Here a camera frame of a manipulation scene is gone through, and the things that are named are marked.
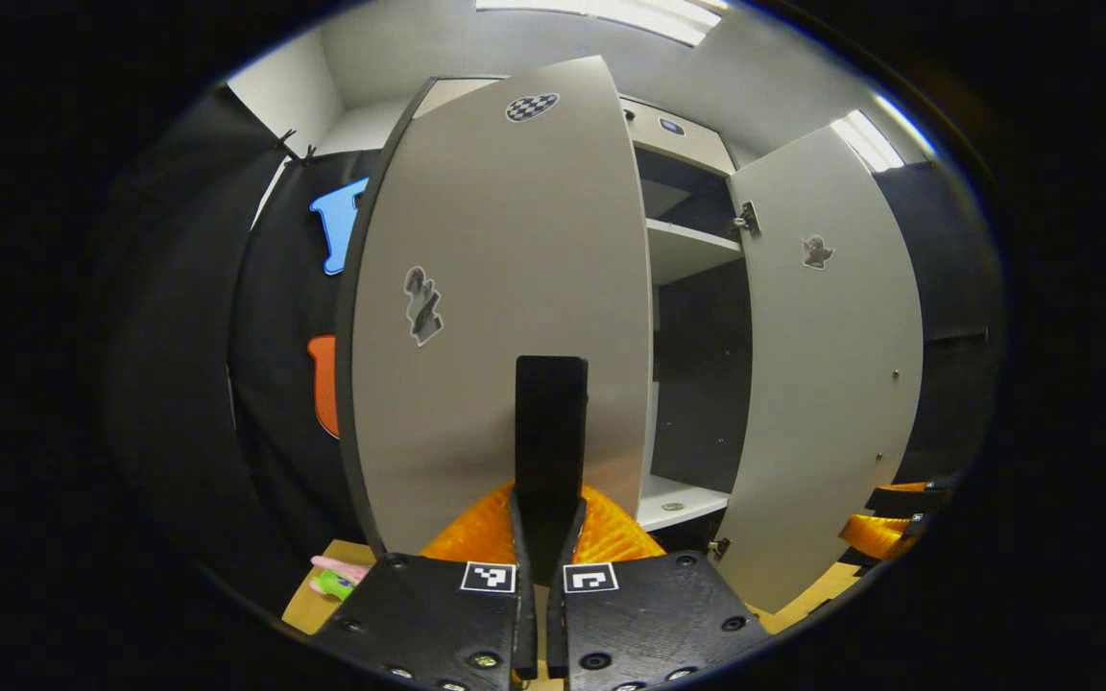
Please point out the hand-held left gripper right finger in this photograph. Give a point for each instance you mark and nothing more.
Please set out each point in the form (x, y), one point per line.
(558, 633)

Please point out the metal door hinge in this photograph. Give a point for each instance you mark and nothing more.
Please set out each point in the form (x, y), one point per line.
(747, 219)
(719, 549)

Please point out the green plush toy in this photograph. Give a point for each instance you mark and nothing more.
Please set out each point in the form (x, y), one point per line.
(334, 583)

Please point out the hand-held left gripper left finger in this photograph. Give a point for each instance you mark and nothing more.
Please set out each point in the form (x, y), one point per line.
(524, 633)

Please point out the white cabinet shelf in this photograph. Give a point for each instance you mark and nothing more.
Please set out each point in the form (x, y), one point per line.
(697, 499)
(687, 251)

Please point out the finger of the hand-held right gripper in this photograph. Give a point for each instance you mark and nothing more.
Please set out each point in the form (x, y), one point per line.
(918, 524)
(903, 501)

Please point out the long ceiling light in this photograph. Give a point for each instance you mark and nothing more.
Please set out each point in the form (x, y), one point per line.
(865, 139)
(630, 17)

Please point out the grey cabinet door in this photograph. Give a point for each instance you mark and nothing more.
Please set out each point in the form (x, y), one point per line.
(476, 240)
(822, 384)

